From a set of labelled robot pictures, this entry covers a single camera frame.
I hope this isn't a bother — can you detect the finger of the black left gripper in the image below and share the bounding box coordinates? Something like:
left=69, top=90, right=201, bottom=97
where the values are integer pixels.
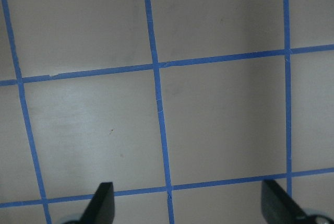
left=78, top=182, right=115, bottom=224

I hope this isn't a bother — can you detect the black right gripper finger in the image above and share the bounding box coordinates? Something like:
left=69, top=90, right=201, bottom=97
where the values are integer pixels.
left=261, top=180, right=310, bottom=224

